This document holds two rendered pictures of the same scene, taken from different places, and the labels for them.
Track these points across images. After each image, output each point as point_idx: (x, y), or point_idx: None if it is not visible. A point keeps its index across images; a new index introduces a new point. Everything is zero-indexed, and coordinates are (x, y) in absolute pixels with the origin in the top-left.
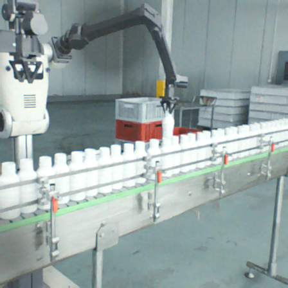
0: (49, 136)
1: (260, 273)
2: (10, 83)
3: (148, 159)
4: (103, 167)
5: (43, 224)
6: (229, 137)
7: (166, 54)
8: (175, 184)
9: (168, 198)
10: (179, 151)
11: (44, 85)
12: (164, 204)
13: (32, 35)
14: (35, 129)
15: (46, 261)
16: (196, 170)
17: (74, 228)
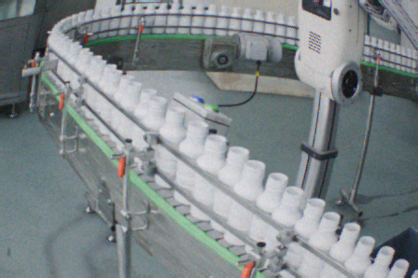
0: None
1: None
2: (299, 13)
3: (144, 137)
4: (115, 105)
5: (75, 125)
6: (347, 259)
7: (395, 20)
8: (186, 233)
9: (172, 243)
10: (210, 179)
11: (330, 29)
12: (166, 246)
13: None
14: (320, 86)
15: (75, 165)
16: (244, 257)
17: (87, 155)
